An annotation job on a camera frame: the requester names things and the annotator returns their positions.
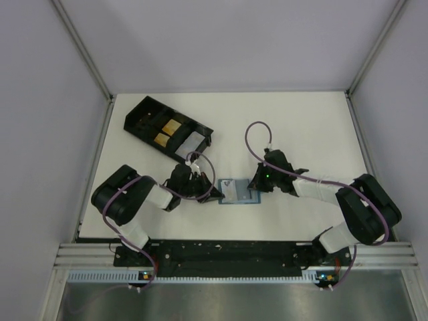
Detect grey slotted cable duct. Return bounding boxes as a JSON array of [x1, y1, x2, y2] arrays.
[[66, 269, 318, 285]]

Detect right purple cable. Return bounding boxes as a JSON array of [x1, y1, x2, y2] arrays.
[[244, 120, 392, 291]]

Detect purple cable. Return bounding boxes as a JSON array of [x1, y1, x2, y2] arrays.
[[244, 120, 392, 291], [102, 150, 217, 291]]

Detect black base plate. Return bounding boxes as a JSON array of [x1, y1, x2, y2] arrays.
[[113, 239, 351, 278]]

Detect black organizer tray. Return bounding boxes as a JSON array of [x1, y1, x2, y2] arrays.
[[124, 96, 213, 163]]

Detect lower gold card in tray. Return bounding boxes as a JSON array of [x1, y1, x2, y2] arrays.
[[154, 133, 170, 148]]

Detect white card in tray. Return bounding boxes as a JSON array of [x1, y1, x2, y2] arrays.
[[175, 131, 205, 160]]

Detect right aluminium frame post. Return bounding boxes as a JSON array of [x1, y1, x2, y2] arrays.
[[346, 0, 409, 97]]

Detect blue card holder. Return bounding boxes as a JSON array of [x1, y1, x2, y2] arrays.
[[218, 179, 261, 205]]

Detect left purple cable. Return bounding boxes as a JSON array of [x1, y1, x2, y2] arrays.
[[102, 150, 217, 291]]

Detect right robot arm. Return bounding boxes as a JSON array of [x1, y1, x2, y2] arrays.
[[247, 149, 402, 254]]

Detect gold card in tray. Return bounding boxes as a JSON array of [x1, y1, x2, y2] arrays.
[[162, 119, 182, 136], [154, 133, 170, 148]]

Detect left aluminium frame post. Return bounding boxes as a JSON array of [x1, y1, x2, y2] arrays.
[[49, 0, 114, 102]]

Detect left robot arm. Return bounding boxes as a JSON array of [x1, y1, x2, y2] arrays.
[[91, 163, 225, 252]]

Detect aluminium front rail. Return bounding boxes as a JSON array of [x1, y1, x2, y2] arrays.
[[53, 242, 419, 270]]

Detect aluminium frame post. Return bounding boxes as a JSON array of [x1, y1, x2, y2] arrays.
[[346, 0, 409, 97], [49, 0, 114, 102]]

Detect upper gold card in tray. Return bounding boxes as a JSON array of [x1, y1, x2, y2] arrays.
[[162, 119, 182, 136]]

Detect white credit card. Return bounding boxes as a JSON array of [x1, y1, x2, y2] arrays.
[[220, 179, 237, 203]]

